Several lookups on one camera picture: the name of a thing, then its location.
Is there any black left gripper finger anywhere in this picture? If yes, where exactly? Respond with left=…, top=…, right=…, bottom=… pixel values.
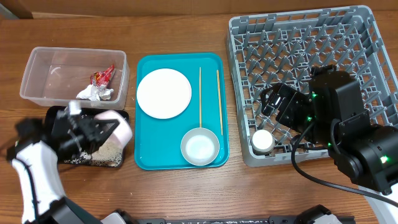
left=82, top=137, right=106, bottom=154
left=91, top=119, right=120, bottom=140

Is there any white tissue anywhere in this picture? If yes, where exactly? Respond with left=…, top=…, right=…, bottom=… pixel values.
left=76, top=84, right=114, bottom=101

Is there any white paper cup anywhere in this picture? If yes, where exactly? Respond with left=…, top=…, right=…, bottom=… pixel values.
left=251, top=129, right=275, bottom=155

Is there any red snack wrapper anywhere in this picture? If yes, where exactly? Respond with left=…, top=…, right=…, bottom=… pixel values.
left=90, top=64, right=115, bottom=88

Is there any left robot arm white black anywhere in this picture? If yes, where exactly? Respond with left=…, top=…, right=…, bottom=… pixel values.
left=6, top=108, right=131, bottom=223

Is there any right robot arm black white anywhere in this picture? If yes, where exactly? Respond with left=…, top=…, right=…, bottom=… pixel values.
left=261, top=65, right=397, bottom=223

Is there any grey dishwasher rack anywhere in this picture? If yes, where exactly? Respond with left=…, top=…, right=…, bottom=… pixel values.
left=226, top=6, right=397, bottom=167

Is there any black plastic tray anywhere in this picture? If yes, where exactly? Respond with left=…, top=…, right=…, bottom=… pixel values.
left=43, top=105, right=130, bottom=168

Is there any pile of rice grains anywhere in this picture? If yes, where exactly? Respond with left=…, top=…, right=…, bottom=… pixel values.
left=64, top=142, right=124, bottom=167

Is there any clear plastic bin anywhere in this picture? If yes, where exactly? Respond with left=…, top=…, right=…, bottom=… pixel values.
left=19, top=47, right=130, bottom=110

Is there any white round plate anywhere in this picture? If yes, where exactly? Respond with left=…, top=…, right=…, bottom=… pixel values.
left=136, top=68, right=192, bottom=119

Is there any right wooden chopstick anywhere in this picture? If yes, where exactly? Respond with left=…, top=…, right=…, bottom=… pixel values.
left=216, top=70, right=223, bottom=135

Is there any wooden chopstick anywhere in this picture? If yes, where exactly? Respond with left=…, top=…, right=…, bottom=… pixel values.
left=198, top=67, right=202, bottom=128
left=216, top=70, right=223, bottom=135

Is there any grey small bowl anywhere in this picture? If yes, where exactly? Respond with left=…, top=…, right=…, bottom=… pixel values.
left=180, top=128, right=220, bottom=166

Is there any left wooden chopstick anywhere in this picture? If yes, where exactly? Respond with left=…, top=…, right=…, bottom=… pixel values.
left=198, top=67, right=202, bottom=128

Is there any black rail at bottom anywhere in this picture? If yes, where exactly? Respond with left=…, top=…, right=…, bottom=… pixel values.
left=137, top=205, right=356, bottom=224

